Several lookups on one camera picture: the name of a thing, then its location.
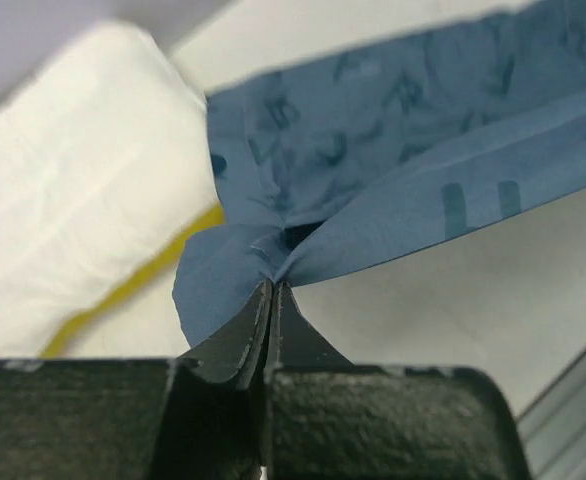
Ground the aluminium front rail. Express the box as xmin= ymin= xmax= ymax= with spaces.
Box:
xmin=518 ymin=349 xmax=586 ymax=480

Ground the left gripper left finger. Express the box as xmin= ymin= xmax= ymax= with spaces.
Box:
xmin=177 ymin=279 xmax=273 ymax=480

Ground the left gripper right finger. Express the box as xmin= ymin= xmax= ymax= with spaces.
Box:
xmin=262 ymin=283 xmax=353 ymax=479

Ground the white pillow with yellow edge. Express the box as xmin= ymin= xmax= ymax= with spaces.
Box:
xmin=0 ymin=21 xmax=223 ymax=357

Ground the blue cartoon print pillowcase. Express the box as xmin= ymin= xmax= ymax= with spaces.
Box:
xmin=173 ymin=1 xmax=586 ymax=346

